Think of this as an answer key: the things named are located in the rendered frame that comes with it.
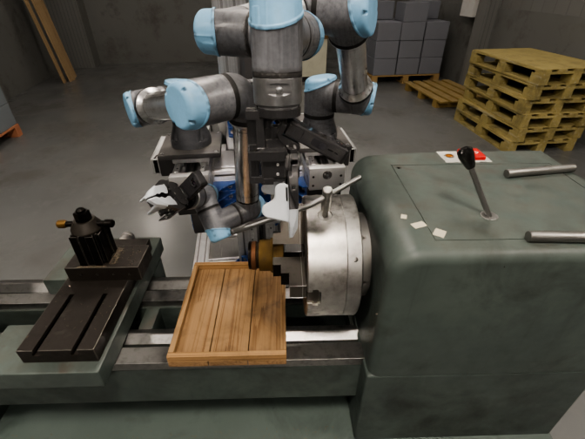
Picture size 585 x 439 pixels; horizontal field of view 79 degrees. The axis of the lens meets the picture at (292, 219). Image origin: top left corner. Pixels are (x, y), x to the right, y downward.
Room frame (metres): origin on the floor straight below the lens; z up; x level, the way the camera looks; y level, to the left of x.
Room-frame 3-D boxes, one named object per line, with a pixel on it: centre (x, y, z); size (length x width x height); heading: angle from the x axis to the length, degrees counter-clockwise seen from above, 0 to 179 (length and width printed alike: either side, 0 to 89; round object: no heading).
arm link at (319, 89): (1.37, -0.11, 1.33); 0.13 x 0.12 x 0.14; 72
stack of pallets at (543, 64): (4.49, -2.84, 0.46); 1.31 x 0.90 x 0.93; 8
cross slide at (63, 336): (0.73, 0.56, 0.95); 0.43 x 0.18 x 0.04; 2
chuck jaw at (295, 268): (0.64, -0.01, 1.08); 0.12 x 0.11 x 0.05; 2
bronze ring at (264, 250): (0.73, 0.07, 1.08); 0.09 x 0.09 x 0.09; 2
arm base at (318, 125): (1.37, -0.10, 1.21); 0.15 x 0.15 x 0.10
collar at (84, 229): (0.79, 0.56, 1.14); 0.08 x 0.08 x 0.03
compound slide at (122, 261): (0.79, 0.53, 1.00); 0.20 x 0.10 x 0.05; 92
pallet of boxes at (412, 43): (7.60, -2.10, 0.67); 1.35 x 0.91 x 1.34; 98
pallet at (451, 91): (6.22, -2.58, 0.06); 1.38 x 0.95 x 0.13; 8
